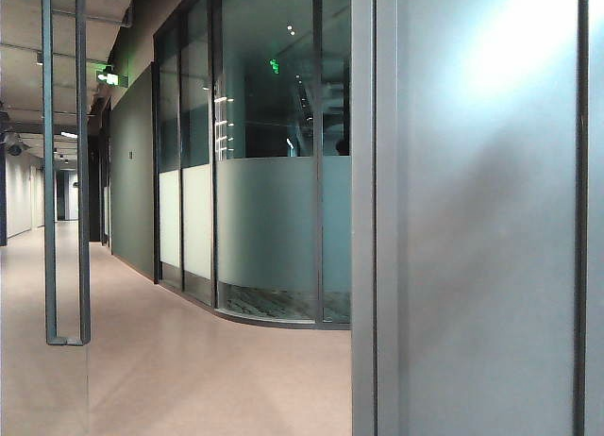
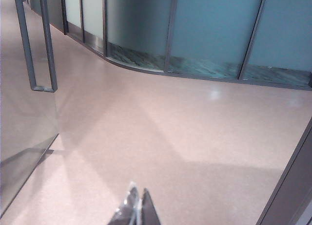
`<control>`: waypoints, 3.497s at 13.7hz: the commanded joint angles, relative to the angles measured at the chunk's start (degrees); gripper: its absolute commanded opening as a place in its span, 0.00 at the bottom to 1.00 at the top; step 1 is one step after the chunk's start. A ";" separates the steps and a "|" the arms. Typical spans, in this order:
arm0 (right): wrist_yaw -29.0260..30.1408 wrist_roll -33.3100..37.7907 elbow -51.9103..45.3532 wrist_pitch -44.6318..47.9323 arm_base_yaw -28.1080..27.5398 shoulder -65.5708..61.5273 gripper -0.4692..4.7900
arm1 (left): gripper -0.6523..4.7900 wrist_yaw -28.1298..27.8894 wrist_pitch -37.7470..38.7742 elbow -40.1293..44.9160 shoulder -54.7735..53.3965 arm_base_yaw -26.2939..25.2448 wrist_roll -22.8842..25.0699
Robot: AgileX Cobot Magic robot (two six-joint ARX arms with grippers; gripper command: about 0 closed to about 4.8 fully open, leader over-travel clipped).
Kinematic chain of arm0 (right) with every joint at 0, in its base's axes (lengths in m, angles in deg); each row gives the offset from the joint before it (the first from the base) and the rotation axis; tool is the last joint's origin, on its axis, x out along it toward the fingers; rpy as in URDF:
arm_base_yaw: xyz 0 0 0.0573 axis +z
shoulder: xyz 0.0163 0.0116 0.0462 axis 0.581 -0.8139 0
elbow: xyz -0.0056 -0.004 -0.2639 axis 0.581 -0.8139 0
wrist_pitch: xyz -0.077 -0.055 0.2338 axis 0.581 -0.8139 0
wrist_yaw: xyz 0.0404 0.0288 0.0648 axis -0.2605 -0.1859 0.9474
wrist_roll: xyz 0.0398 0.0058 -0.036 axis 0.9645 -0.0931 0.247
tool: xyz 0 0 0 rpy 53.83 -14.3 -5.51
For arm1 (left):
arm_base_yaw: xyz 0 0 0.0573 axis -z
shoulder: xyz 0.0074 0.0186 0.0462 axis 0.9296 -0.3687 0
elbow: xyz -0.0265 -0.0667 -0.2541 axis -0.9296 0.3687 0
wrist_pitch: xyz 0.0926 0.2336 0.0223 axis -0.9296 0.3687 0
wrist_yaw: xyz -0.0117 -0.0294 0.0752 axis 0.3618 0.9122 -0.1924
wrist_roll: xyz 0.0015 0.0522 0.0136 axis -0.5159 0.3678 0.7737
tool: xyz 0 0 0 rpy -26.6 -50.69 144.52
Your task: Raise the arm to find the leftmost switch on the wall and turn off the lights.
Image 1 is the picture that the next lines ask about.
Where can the curved frosted glass partition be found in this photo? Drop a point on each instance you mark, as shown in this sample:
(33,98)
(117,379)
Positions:
(264,219)

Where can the dark person head silhouette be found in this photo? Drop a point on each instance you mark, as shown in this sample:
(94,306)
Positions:
(342,148)

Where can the green illuminated exit sign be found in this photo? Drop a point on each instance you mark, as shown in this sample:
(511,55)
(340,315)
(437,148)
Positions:
(113,77)

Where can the white ceiling strip light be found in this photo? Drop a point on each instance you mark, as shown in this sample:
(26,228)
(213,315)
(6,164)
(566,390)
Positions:
(69,134)

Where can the grey ceiling pipe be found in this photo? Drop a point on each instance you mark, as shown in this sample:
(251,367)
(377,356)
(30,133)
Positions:
(106,19)

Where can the clear glass door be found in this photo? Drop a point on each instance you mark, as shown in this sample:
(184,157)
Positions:
(28,389)

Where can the dark grey door frame post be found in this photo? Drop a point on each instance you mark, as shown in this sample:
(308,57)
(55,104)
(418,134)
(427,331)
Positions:
(363,219)

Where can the frosted glass wall panel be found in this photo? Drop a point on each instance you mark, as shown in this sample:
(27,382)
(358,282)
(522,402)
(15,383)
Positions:
(486,266)

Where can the ceiling security camera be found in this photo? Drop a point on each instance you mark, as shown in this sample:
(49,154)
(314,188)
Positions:
(15,145)

